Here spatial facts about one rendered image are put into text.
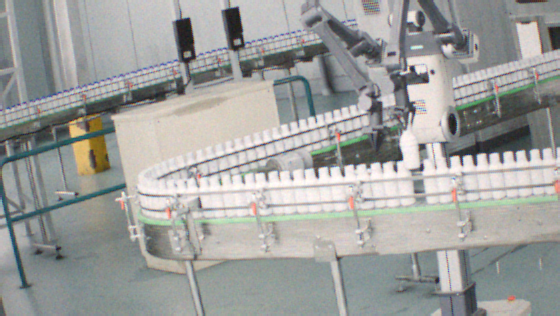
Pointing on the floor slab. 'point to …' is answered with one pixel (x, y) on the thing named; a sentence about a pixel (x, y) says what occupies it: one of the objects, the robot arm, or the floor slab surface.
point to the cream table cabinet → (190, 135)
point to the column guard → (85, 152)
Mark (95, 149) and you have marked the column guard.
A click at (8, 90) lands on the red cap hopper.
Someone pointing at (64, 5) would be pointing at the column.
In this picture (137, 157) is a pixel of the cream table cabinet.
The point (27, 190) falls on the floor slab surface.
